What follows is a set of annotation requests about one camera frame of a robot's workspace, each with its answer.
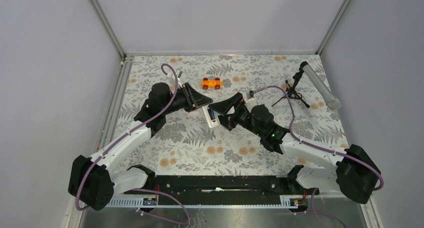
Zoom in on floral table mat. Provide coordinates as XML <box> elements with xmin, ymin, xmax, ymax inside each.
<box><xmin>114</xmin><ymin>55</ymin><xmax>348</xmax><ymax>176</ymax></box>

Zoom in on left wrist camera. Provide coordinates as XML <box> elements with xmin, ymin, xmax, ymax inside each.
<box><xmin>166</xmin><ymin>70</ymin><xmax>183</xmax><ymax>89</ymax></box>

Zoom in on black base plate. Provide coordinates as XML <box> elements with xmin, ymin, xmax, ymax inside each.
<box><xmin>123</xmin><ymin>175</ymin><xmax>321</xmax><ymax>207</ymax></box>

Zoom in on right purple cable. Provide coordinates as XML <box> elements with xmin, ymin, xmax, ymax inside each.
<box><xmin>253</xmin><ymin>85</ymin><xmax>385</xmax><ymax>228</ymax></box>

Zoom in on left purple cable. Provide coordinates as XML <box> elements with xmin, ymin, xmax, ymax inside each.
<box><xmin>75</xmin><ymin>63</ymin><xmax>192</xmax><ymax>226</ymax></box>

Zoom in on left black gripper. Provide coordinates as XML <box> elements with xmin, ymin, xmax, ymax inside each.
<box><xmin>162</xmin><ymin>82</ymin><xmax>213</xmax><ymax>116</ymax></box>

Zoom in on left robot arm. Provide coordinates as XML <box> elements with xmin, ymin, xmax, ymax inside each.
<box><xmin>68</xmin><ymin>82</ymin><xmax>213</xmax><ymax>211</ymax></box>

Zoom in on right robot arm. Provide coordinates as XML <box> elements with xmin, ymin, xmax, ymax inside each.
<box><xmin>209</xmin><ymin>92</ymin><xmax>381</xmax><ymax>204</ymax></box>

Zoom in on purple cable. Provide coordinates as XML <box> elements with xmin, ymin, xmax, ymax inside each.
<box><xmin>75</xmin><ymin>63</ymin><xmax>192</xmax><ymax>226</ymax></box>
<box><xmin>253</xmin><ymin>85</ymin><xmax>385</xmax><ymax>228</ymax></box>

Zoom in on orange toy car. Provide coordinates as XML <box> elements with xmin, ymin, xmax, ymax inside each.
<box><xmin>200</xmin><ymin>77</ymin><xmax>224</xmax><ymax>90</ymax></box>

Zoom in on white remote control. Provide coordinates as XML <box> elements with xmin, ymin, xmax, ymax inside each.
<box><xmin>201</xmin><ymin>106</ymin><xmax>220</xmax><ymax>129</ymax></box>

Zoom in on black tripod mic stand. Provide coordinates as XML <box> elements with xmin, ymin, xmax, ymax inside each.
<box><xmin>271</xmin><ymin>68</ymin><xmax>310</xmax><ymax>108</ymax></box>

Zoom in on grey slotted cable duct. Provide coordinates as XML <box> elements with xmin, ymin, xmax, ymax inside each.
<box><xmin>106</xmin><ymin>194</ymin><xmax>299</xmax><ymax>209</ymax></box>

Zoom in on aluminium frame rails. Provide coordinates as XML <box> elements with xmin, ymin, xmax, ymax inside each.
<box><xmin>67</xmin><ymin>0</ymin><xmax>385</xmax><ymax>228</ymax></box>

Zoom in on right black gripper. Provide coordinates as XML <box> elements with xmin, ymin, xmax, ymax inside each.
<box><xmin>208</xmin><ymin>92</ymin><xmax>264</xmax><ymax>138</ymax></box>

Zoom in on silver microphone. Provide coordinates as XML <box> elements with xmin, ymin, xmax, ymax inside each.
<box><xmin>299</xmin><ymin>61</ymin><xmax>342</xmax><ymax>111</ymax></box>

